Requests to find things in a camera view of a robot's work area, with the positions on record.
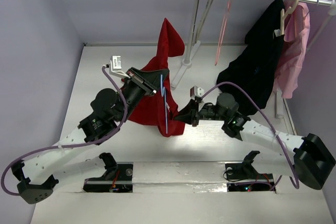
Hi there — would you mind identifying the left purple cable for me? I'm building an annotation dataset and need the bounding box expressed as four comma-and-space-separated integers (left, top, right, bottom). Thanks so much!
0, 63, 131, 196

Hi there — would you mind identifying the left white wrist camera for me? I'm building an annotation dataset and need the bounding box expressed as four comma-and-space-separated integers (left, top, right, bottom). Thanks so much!
105, 55, 129, 79

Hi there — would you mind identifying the blue wire hanger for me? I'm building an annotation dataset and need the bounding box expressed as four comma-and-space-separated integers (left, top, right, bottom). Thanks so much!
160, 75, 169, 134

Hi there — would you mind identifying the wooden hanger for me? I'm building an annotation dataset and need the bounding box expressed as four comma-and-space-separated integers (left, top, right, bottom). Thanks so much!
280, 0, 300, 35

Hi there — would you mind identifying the white clothes rack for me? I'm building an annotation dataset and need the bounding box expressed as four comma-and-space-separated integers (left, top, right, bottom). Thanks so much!
170, 0, 336, 120

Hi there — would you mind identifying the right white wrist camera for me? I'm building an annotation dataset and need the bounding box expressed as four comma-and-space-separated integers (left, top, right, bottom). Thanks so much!
190, 86, 205, 99

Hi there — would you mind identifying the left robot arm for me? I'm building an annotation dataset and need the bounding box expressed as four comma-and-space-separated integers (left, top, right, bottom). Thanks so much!
10, 67, 169, 205

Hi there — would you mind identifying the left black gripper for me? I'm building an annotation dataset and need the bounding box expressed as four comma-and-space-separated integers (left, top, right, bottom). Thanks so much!
117, 67, 170, 123

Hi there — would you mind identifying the pink wire hanger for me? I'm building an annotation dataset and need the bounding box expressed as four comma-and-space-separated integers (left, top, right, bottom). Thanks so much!
215, 0, 233, 65

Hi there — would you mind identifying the black t shirt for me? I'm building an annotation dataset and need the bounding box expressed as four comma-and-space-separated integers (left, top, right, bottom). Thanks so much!
216, 0, 285, 109

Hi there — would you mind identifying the pink shirt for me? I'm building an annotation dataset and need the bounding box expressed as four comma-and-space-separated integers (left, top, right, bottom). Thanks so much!
274, 0, 310, 99

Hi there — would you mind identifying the red t shirt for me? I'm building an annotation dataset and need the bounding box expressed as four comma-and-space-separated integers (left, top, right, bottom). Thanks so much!
129, 19, 185, 137

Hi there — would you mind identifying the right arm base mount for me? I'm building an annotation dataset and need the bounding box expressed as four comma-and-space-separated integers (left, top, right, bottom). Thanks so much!
223, 151, 276, 193

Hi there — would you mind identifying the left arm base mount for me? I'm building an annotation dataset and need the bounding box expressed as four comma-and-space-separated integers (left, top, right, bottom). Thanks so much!
83, 153, 133, 193

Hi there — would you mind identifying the grey plastic hanger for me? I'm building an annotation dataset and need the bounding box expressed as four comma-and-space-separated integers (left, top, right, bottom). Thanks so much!
195, 0, 214, 42

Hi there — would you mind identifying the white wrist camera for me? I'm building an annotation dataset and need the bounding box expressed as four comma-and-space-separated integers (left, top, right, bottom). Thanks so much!
105, 55, 129, 79
190, 86, 205, 99

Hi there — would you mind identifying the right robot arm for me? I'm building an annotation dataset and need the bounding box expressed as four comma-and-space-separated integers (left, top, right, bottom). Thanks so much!
173, 93, 335, 190

